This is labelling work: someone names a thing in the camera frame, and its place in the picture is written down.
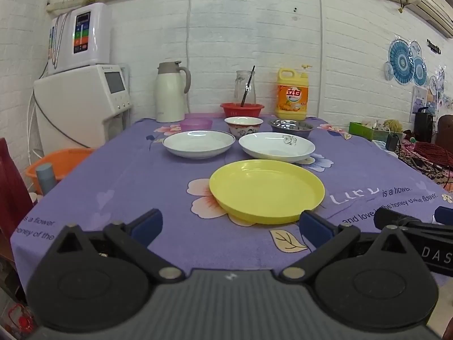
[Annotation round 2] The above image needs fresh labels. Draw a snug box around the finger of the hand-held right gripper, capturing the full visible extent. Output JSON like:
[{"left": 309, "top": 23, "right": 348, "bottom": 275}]
[
  {"left": 434, "top": 206, "right": 453, "bottom": 226},
  {"left": 374, "top": 207, "right": 453, "bottom": 242}
]

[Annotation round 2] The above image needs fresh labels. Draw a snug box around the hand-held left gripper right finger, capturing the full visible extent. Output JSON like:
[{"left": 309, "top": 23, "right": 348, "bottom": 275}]
[{"left": 281, "top": 210, "right": 416, "bottom": 284}]

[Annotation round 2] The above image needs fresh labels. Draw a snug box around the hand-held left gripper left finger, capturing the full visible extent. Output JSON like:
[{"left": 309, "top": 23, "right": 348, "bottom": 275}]
[{"left": 50, "top": 208, "right": 185, "bottom": 284}]

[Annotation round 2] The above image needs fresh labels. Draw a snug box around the purple translucent plastic bowl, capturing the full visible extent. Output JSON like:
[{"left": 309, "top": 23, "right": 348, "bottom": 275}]
[{"left": 180, "top": 118, "right": 213, "bottom": 132}]

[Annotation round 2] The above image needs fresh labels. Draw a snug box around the purple floral tablecloth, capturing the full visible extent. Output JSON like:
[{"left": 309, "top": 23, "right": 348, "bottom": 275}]
[{"left": 10, "top": 113, "right": 453, "bottom": 273}]

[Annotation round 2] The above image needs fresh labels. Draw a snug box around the yellow plastic plate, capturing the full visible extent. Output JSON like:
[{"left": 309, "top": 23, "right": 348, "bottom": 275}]
[{"left": 209, "top": 159, "right": 325, "bottom": 225}]

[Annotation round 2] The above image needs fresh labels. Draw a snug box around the brown rounded object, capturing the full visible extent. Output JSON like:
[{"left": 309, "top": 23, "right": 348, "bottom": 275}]
[{"left": 437, "top": 114, "right": 453, "bottom": 146}]

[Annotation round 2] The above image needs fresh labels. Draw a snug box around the green box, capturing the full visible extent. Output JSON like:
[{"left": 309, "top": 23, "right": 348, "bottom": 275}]
[{"left": 349, "top": 121, "right": 404, "bottom": 142}]

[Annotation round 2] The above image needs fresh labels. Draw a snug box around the black speaker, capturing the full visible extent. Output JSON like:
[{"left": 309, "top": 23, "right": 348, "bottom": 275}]
[{"left": 413, "top": 111, "right": 434, "bottom": 144}]

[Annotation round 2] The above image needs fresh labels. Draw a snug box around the white plate with grey print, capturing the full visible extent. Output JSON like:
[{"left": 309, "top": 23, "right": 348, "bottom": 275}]
[{"left": 238, "top": 132, "right": 316, "bottom": 164}]

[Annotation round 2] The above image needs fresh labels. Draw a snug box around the white plate with dark rim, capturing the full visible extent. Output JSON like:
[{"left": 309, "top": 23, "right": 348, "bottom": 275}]
[{"left": 163, "top": 130, "right": 236, "bottom": 159}]

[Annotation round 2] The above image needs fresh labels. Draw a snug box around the orange plastic basin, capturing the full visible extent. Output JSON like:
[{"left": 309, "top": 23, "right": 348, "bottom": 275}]
[{"left": 25, "top": 148, "right": 96, "bottom": 195}]

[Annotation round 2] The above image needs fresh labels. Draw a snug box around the stainless steel bowl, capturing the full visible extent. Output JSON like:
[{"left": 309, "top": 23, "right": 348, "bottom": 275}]
[{"left": 268, "top": 119, "right": 315, "bottom": 139}]

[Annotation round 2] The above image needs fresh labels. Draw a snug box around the grey blue cup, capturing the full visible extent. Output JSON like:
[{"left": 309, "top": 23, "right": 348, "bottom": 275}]
[{"left": 35, "top": 163, "right": 58, "bottom": 196}]

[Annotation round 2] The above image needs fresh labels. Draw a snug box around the white bowl with red pattern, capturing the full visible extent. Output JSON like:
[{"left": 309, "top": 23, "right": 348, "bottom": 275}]
[{"left": 224, "top": 116, "right": 264, "bottom": 139}]

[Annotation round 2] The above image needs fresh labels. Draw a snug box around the yellow dish soap bottle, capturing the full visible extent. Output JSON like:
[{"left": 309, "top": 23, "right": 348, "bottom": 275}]
[{"left": 275, "top": 64, "right": 313, "bottom": 122}]

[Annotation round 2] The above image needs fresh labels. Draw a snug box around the white thermos jug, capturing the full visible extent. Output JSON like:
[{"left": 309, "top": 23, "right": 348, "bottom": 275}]
[{"left": 154, "top": 61, "right": 192, "bottom": 123}]

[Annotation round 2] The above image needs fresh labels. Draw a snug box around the white water dispenser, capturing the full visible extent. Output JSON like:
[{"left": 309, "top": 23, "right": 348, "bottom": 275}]
[{"left": 33, "top": 63, "right": 133, "bottom": 154}]

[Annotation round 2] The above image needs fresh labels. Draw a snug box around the red chair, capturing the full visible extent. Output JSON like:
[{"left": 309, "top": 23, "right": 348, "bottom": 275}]
[{"left": 0, "top": 137, "right": 34, "bottom": 241}]

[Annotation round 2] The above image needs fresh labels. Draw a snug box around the red plastic colander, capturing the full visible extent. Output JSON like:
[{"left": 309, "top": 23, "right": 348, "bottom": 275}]
[{"left": 220, "top": 102, "right": 265, "bottom": 119}]

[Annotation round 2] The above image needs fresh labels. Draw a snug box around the medium blue paper fan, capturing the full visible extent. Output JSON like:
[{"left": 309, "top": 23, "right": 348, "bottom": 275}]
[{"left": 412, "top": 56, "right": 428, "bottom": 86}]

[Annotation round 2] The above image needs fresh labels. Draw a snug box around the black stirring stick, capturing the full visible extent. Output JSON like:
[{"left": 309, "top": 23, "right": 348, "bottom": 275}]
[{"left": 241, "top": 65, "right": 256, "bottom": 108}]

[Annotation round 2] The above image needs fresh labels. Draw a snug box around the large blue paper fan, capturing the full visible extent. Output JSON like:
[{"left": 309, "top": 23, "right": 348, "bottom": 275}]
[{"left": 388, "top": 37, "right": 414, "bottom": 85}]

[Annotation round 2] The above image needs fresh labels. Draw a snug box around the clear glass jar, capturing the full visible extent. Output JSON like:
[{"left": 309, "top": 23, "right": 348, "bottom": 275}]
[{"left": 234, "top": 70, "right": 256, "bottom": 105}]

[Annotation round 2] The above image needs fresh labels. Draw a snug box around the white water purifier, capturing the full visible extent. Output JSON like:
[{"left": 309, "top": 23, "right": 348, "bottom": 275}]
[{"left": 47, "top": 2, "right": 111, "bottom": 76}]

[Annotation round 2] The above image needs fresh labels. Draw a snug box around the white air conditioner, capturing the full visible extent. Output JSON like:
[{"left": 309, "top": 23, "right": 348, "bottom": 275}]
[{"left": 396, "top": 0, "right": 453, "bottom": 38}]

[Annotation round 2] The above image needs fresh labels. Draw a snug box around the wall poster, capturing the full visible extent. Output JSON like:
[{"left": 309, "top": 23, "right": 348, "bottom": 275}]
[{"left": 411, "top": 86, "right": 439, "bottom": 123}]

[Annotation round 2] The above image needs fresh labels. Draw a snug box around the grey cable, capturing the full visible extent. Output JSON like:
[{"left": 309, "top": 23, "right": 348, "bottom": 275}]
[{"left": 33, "top": 90, "right": 91, "bottom": 149}]

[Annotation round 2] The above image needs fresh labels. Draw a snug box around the white wall conduit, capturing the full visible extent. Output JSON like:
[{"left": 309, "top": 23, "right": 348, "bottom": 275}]
[
  {"left": 317, "top": 0, "right": 325, "bottom": 117},
  {"left": 186, "top": 0, "right": 194, "bottom": 112}
]

